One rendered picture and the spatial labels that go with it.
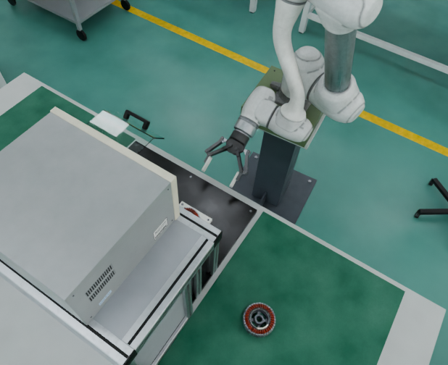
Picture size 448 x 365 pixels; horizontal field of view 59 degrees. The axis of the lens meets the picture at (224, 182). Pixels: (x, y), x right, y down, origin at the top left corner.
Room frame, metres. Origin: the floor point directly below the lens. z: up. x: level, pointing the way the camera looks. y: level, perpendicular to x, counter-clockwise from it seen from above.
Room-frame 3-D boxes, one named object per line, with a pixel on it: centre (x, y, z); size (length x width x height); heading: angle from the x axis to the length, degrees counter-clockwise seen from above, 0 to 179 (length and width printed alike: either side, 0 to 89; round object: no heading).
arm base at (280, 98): (1.44, -0.29, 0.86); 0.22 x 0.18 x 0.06; 63
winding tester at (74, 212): (0.52, 0.41, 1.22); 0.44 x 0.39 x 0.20; 61
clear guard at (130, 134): (0.88, 0.42, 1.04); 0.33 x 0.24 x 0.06; 151
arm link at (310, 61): (1.42, -0.32, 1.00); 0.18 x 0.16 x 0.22; 46
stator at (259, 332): (0.39, -0.16, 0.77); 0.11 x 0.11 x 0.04
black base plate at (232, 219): (0.78, 0.25, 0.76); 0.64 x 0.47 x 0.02; 61
